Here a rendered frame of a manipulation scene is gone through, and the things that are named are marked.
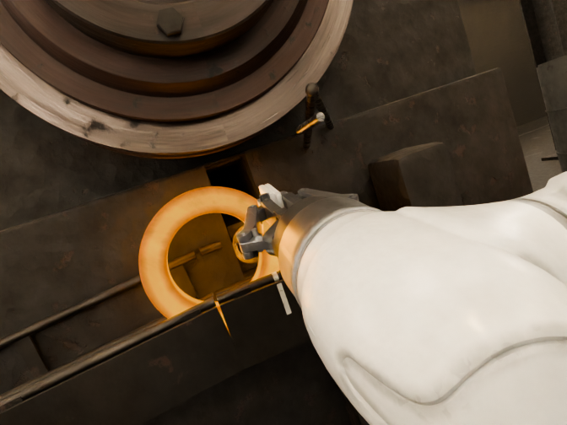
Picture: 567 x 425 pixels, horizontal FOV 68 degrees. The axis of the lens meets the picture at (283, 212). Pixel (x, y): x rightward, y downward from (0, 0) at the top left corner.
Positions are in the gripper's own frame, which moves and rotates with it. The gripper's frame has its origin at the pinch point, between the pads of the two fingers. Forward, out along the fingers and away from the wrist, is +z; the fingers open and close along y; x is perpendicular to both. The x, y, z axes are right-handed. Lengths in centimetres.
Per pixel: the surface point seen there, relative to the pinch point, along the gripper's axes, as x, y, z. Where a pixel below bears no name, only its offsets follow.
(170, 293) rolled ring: -6.6, -15.3, -1.2
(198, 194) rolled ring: 3.5, -8.3, 0.8
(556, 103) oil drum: -42, 214, 163
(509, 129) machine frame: -3.6, 43.1, 8.3
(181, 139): 10.4, -8.1, -0.6
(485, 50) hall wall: -28, 555, 627
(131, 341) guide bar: -9.4, -20.8, -4.3
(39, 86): 19.7, -20.3, 0.7
